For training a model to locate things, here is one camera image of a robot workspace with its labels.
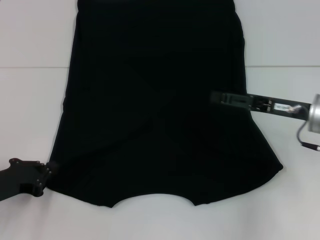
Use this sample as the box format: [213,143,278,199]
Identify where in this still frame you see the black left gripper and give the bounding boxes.
[0,157,60,202]

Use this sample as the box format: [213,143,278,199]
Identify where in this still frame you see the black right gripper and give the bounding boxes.
[209,90,314,121]

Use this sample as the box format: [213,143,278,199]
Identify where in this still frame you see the black t-shirt with white print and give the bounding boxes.
[47,0,284,209]

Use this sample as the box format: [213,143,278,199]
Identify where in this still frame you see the right arm cable with plug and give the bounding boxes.
[287,104,320,151]

